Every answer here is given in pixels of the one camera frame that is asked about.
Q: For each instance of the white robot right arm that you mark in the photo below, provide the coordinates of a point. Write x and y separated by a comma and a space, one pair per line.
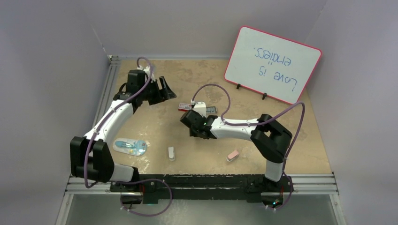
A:
272, 139

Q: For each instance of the pink framed whiteboard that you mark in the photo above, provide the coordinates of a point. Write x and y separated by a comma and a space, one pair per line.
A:
271, 65

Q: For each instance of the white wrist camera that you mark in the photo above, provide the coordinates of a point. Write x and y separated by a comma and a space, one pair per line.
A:
144, 68
199, 107

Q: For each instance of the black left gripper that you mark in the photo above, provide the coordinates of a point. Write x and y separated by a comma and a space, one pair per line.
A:
160, 96

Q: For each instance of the red white staple box sleeve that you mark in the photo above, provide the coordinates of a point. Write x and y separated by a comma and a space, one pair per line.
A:
184, 107

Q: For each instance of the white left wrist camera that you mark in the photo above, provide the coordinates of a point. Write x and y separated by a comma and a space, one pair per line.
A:
144, 68

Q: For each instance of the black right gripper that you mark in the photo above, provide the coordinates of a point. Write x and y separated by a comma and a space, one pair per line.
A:
193, 133

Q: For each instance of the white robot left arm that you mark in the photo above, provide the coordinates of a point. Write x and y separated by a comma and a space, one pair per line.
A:
90, 155

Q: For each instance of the blue hair clip package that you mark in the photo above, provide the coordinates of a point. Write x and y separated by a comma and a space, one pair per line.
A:
131, 147

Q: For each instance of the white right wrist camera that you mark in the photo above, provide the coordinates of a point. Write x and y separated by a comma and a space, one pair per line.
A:
199, 107

